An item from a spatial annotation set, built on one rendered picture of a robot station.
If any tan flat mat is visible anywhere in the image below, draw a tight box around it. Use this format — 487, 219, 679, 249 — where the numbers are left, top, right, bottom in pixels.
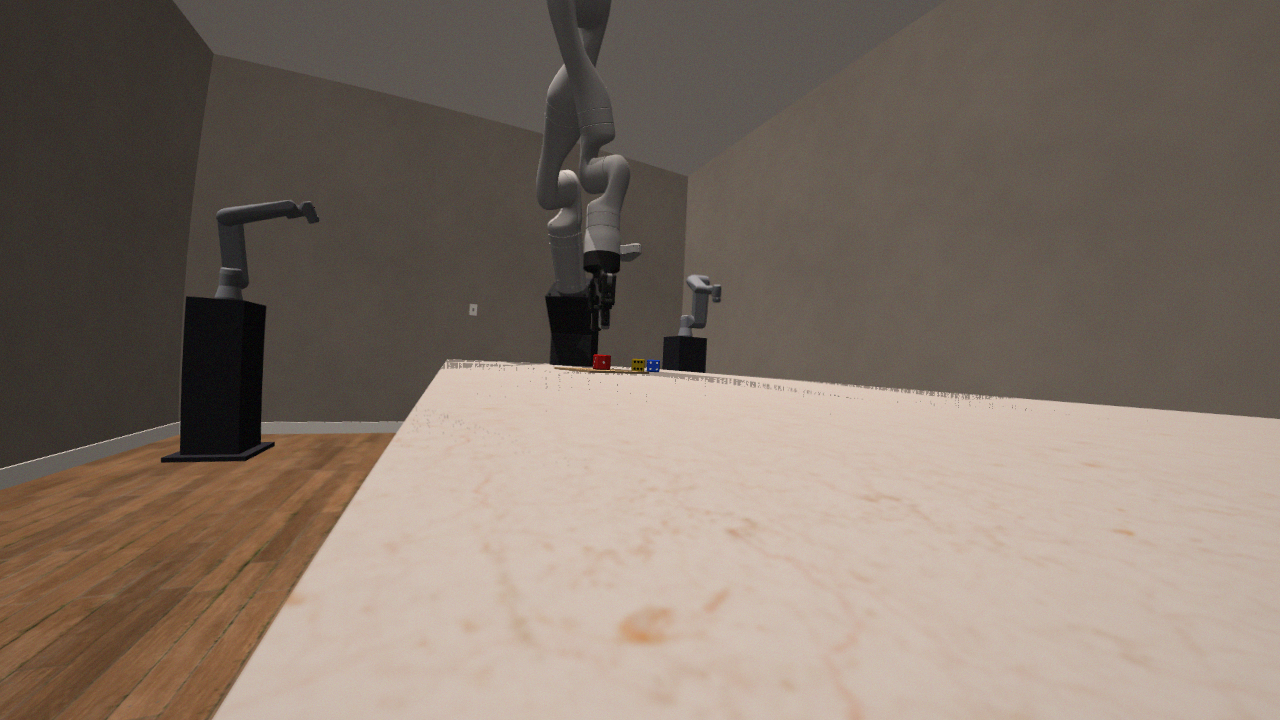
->
554, 366, 649, 374

